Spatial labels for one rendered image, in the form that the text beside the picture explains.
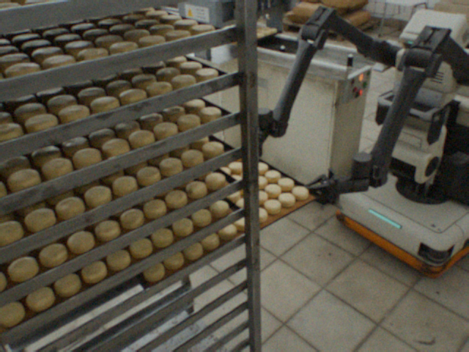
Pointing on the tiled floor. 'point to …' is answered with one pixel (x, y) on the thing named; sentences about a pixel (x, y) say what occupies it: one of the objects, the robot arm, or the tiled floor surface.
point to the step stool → (402, 13)
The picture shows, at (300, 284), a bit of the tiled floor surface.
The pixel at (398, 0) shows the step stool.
